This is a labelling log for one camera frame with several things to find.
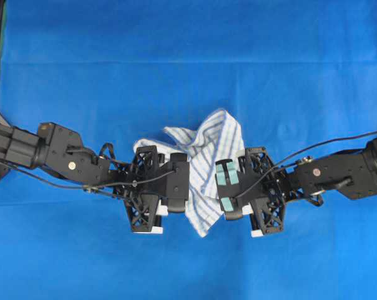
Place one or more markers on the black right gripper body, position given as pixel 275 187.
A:
pixel 264 201

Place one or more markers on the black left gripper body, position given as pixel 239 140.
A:
pixel 140 192

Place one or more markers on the blue white striped towel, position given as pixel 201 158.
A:
pixel 218 137

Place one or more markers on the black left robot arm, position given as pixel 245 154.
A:
pixel 60 152

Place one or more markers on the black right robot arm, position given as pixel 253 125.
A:
pixel 351 172

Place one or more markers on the blue table cloth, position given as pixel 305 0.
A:
pixel 293 73

